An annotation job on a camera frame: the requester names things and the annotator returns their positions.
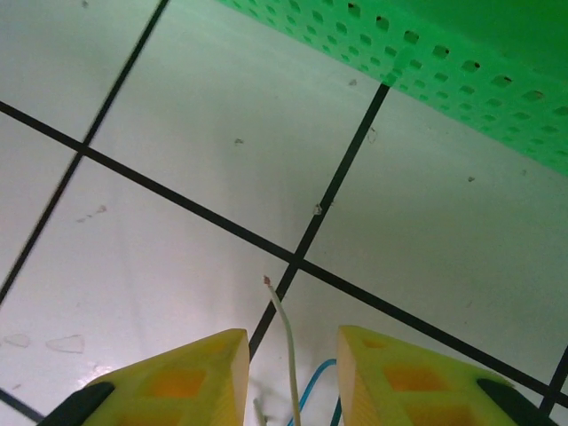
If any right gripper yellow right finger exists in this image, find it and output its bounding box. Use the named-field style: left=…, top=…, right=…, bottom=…
left=335, top=325, right=568, bottom=426

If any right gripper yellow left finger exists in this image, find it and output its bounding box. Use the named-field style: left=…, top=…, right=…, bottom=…
left=43, top=327, right=249, bottom=426

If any thin blue cable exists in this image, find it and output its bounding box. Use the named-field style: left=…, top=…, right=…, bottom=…
left=296, top=358, right=341, bottom=426

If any thin white cable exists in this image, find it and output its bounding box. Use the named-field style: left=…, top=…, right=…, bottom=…
left=264, top=274, right=303, bottom=426

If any green plastic basket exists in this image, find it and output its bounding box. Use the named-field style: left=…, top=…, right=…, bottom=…
left=217, top=0, right=568, bottom=178

